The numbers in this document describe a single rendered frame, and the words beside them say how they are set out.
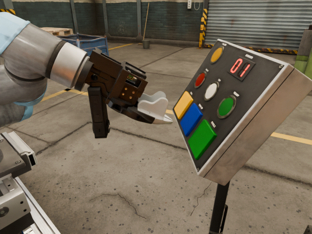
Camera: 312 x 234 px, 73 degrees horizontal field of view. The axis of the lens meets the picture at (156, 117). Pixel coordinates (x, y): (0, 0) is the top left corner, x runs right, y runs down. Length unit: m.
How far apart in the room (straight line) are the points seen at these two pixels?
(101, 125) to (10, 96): 0.18
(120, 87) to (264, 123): 0.29
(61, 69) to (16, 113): 0.46
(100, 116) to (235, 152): 0.29
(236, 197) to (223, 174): 1.33
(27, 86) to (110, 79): 0.16
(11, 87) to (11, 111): 0.35
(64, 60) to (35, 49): 0.05
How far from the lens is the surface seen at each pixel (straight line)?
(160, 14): 8.77
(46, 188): 1.99
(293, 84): 0.46
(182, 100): 0.69
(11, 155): 0.92
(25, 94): 0.50
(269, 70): 0.46
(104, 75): 0.42
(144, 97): 0.46
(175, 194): 1.75
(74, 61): 0.40
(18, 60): 0.43
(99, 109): 0.43
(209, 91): 0.58
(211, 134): 0.48
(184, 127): 0.60
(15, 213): 0.85
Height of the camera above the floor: 1.29
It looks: 27 degrees down
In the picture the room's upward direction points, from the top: straight up
